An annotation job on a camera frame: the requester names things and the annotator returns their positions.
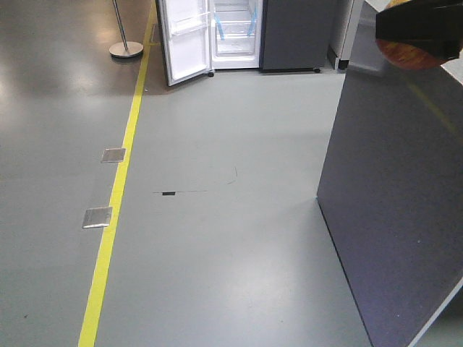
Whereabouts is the grey kitchen island cabinet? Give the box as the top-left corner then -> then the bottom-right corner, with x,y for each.
316,0 -> 463,347

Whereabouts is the white panel behind fridge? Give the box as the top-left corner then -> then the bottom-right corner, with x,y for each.
328,0 -> 363,70

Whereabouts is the white fridge door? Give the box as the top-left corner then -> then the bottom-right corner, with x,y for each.
156,0 -> 213,87

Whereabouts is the silver floor plate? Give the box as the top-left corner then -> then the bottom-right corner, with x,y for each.
82,207 -> 113,229
101,147 -> 126,163

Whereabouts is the red yellow apple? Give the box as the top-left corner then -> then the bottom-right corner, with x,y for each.
375,0 -> 449,70

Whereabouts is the silver floor plate near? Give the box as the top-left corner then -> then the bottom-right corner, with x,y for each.
82,207 -> 113,229

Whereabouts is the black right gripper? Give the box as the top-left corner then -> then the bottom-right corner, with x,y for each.
375,0 -> 463,66

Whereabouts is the steel stanchion post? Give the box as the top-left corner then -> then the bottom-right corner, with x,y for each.
109,0 -> 144,59

